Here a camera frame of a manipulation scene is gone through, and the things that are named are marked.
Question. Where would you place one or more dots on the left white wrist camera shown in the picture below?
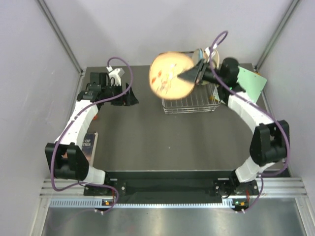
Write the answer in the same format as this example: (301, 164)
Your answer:
(115, 76)

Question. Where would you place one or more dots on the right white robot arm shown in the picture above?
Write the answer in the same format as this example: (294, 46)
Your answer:
(270, 138)

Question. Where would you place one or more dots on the wire dish rack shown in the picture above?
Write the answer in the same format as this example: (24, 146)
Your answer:
(203, 98)

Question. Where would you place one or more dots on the green and cream plate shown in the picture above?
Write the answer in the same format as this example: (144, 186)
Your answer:
(216, 66)

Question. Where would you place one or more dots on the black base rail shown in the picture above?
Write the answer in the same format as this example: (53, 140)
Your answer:
(210, 186)

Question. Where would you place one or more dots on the bird plate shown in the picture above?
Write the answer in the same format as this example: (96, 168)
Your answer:
(163, 76)

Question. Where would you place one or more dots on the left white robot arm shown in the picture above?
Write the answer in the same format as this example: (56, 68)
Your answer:
(65, 156)

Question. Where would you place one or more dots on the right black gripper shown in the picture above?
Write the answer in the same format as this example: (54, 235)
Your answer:
(193, 74)

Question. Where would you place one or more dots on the blue and cream plate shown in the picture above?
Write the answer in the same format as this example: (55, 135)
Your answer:
(197, 55)

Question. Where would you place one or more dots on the book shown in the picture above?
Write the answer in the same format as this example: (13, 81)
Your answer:
(89, 146)

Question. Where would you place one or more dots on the green cutting board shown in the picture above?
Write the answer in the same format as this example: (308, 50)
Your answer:
(249, 81)

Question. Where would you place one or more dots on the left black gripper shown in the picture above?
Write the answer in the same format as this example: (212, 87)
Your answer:
(130, 99)

